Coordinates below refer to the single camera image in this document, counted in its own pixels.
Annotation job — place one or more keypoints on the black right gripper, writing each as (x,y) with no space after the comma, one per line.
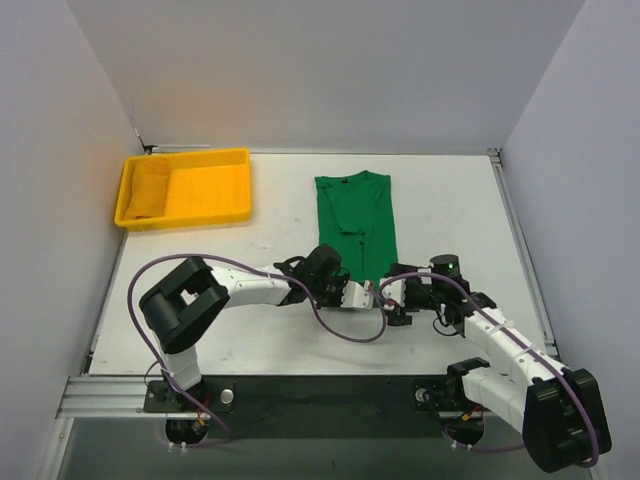
(413,296)

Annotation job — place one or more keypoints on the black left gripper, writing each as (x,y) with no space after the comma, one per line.
(338,288)

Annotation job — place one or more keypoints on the green t-shirt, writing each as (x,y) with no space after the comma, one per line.
(356,218)

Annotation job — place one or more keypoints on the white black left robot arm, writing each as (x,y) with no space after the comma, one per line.
(182,306)

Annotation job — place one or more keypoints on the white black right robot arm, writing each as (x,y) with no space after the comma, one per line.
(558,411)

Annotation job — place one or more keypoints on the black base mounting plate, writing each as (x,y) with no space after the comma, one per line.
(466,426)

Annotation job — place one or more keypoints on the yellow plastic bin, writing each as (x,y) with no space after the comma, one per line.
(209,187)

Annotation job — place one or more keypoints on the rolled yellow t-shirt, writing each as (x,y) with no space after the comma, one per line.
(149,186)

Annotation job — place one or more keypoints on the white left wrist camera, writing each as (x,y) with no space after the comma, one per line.
(357,296)

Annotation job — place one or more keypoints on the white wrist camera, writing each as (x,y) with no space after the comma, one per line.
(357,296)
(392,293)

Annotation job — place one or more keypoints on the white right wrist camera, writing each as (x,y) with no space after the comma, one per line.
(392,293)

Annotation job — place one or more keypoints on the aluminium right side rail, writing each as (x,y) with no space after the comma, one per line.
(551,346)

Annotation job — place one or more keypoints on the aluminium front frame rail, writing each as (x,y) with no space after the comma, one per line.
(100,395)

